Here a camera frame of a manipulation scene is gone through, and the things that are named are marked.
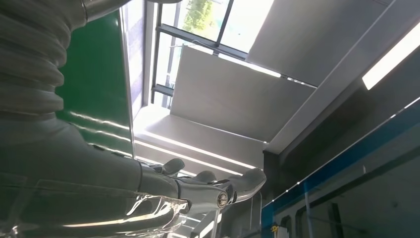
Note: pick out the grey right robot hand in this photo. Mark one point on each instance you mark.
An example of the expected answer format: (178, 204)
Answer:
(82, 190)

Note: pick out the dark window frame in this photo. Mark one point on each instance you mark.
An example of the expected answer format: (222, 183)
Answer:
(197, 41)

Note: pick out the white ceiling strip light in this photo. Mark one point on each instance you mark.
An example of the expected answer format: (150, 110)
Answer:
(390, 60)

